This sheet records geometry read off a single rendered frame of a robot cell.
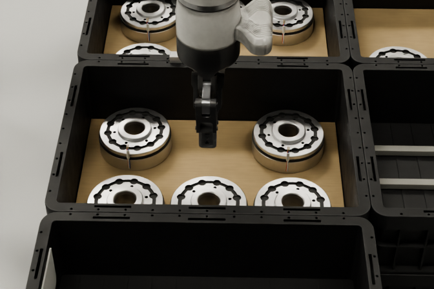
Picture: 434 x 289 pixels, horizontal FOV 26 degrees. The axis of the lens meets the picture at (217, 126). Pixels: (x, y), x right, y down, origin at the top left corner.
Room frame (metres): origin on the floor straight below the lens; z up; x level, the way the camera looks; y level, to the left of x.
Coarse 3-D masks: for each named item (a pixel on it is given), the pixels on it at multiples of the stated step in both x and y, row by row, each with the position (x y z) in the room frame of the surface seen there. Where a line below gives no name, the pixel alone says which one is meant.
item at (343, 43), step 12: (96, 0) 1.23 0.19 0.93; (336, 0) 1.23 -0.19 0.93; (336, 12) 1.20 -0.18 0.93; (84, 24) 1.17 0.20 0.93; (336, 24) 1.17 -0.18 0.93; (84, 36) 1.14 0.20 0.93; (84, 48) 1.11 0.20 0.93; (348, 48) 1.11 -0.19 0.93; (84, 60) 1.08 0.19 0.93; (120, 60) 1.08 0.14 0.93; (132, 60) 1.08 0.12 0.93; (144, 60) 1.08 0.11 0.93; (156, 60) 1.08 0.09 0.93; (168, 60) 1.08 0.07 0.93; (240, 60) 1.08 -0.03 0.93; (252, 60) 1.08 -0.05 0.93; (264, 60) 1.08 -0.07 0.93; (276, 60) 1.08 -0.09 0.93; (288, 60) 1.08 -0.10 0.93; (300, 60) 1.08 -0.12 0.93; (312, 60) 1.08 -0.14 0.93; (324, 60) 1.08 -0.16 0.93; (336, 60) 1.08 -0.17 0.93; (348, 60) 1.08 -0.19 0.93
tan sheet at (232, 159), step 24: (96, 120) 1.06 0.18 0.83; (168, 120) 1.06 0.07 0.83; (192, 120) 1.06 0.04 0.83; (96, 144) 1.01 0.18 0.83; (192, 144) 1.01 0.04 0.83; (216, 144) 1.01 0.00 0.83; (240, 144) 1.01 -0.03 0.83; (336, 144) 1.01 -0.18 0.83; (96, 168) 0.96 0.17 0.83; (168, 168) 0.96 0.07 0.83; (192, 168) 0.96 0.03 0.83; (216, 168) 0.96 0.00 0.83; (240, 168) 0.96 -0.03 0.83; (264, 168) 0.96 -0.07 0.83; (312, 168) 0.96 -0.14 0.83; (336, 168) 0.96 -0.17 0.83; (168, 192) 0.91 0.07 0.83; (336, 192) 0.91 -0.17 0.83
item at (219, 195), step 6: (198, 192) 0.87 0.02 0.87; (204, 192) 0.87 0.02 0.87; (210, 192) 0.87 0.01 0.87; (216, 192) 0.87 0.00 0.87; (222, 192) 0.87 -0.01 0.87; (192, 198) 0.86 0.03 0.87; (198, 198) 0.86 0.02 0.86; (222, 198) 0.86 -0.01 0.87; (198, 204) 0.85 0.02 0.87; (222, 204) 0.85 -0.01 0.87
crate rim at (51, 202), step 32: (96, 64) 1.07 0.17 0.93; (128, 64) 1.07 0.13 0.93; (160, 64) 1.07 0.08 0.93; (256, 64) 1.07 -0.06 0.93; (288, 64) 1.07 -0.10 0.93; (320, 64) 1.07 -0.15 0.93; (352, 96) 1.00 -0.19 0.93; (64, 128) 0.93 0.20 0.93; (352, 128) 0.93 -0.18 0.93; (64, 160) 0.87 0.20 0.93
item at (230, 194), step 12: (192, 180) 0.90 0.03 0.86; (204, 180) 0.90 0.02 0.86; (216, 180) 0.90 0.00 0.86; (228, 180) 0.90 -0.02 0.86; (180, 192) 0.88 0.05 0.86; (192, 192) 0.88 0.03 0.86; (228, 192) 0.88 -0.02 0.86; (240, 192) 0.88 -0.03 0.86; (228, 204) 0.86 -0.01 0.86; (240, 204) 0.86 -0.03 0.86
